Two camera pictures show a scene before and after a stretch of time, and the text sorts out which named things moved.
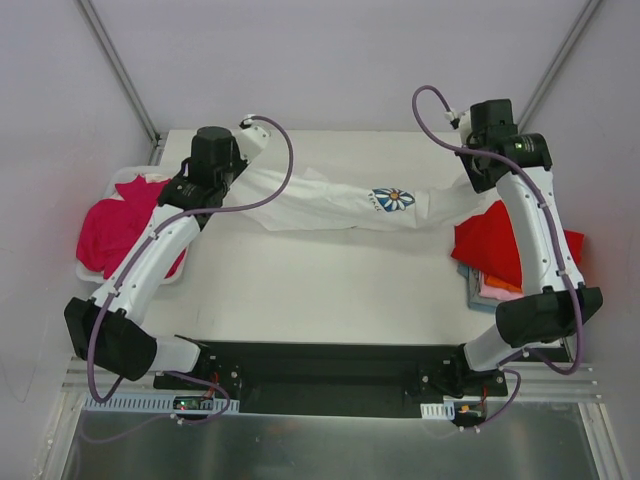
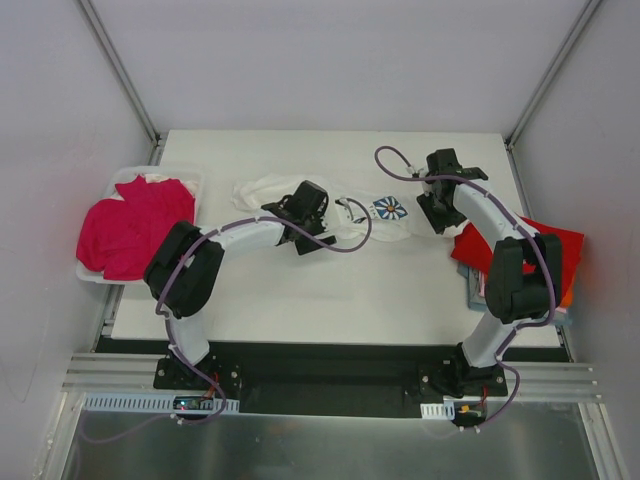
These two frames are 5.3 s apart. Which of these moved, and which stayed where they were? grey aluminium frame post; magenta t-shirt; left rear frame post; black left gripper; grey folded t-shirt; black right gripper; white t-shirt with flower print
Moved: black right gripper; white t-shirt with flower print; black left gripper
Stayed: magenta t-shirt; grey folded t-shirt; left rear frame post; grey aluminium frame post
